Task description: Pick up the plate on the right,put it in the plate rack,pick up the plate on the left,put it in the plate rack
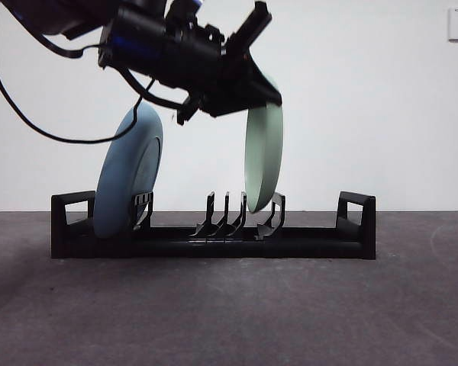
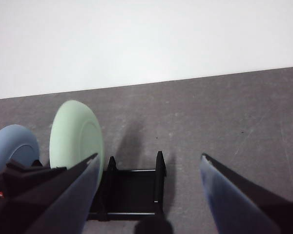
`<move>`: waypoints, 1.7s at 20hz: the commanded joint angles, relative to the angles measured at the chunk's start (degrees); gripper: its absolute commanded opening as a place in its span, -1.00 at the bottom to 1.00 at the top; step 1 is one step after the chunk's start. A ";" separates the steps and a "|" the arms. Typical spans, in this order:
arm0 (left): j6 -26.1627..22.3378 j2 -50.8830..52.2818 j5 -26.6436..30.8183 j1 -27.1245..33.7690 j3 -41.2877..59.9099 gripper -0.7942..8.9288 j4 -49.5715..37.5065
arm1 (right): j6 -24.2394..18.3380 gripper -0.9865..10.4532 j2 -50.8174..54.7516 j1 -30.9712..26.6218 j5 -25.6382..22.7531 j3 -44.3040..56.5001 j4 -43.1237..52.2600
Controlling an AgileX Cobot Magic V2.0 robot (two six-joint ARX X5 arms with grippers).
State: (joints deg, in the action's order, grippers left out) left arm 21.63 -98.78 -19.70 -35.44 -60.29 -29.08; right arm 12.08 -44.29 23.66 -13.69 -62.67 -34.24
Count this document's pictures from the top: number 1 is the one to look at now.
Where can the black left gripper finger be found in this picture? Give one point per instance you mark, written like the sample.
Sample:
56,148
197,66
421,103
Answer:
233,101
253,82

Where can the pale green plate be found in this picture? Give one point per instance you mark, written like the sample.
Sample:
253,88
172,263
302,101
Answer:
263,160

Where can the light blue plate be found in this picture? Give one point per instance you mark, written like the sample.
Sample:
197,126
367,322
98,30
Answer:
118,171

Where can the black plate rack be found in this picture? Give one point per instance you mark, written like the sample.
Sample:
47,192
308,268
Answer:
290,248

